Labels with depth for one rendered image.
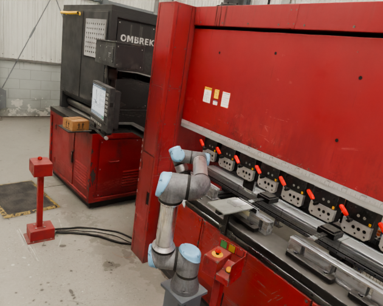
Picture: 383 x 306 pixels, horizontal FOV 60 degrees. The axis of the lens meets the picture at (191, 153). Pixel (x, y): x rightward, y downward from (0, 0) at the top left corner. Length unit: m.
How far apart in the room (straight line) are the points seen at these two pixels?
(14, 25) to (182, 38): 5.95
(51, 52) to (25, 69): 0.71
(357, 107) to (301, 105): 0.32
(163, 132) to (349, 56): 1.56
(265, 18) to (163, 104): 1.04
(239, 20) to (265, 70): 0.42
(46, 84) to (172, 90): 6.09
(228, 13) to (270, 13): 0.39
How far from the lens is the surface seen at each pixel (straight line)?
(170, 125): 2.84
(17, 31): 8.37
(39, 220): 3.59
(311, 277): 2.06
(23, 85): 8.49
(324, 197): 1.98
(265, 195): 2.53
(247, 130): 2.29
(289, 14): 2.16
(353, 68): 1.90
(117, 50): 2.69
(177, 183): 1.47
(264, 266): 2.22
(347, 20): 1.95
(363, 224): 1.91
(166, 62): 2.74
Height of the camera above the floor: 1.93
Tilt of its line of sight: 16 degrees down
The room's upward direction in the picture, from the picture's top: 9 degrees clockwise
